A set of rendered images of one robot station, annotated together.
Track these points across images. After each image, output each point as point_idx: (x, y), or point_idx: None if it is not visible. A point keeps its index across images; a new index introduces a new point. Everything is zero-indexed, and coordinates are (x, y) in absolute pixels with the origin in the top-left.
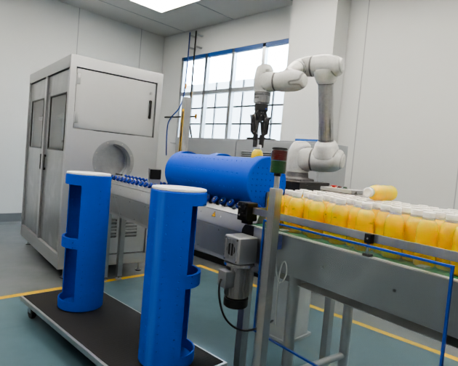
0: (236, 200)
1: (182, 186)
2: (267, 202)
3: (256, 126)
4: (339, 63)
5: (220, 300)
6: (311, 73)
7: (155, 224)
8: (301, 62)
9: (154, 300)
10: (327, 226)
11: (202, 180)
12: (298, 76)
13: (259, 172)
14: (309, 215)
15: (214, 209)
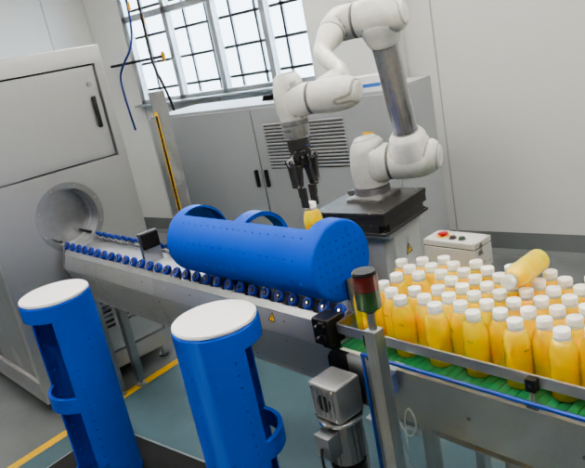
0: (301, 294)
1: (214, 305)
2: (355, 308)
3: (299, 176)
4: (399, 12)
5: None
6: (357, 35)
7: (197, 389)
8: (336, 23)
9: None
10: (462, 359)
11: (237, 267)
12: (347, 89)
13: (327, 252)
14: (428, 335)
15: (269, 309)
